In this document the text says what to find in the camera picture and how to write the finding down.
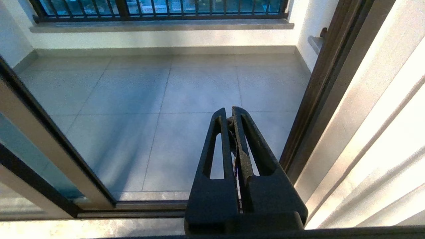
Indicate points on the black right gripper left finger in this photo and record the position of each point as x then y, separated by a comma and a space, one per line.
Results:
212, 199

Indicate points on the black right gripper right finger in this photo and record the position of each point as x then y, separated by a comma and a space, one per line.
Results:
272, 196

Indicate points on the brown framed sliding glass door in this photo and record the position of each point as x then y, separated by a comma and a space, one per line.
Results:
49, 146

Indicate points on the cream pleated curtain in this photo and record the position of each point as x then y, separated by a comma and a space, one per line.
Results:
382, 132

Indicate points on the grey stone railing sill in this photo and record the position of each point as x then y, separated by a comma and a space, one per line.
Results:
166, 25
315, 42

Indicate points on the brown framed fixed glass panel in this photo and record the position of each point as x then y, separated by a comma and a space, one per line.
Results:
20, 189

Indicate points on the black balcony railing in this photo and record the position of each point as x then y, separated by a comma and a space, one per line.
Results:
123, 8

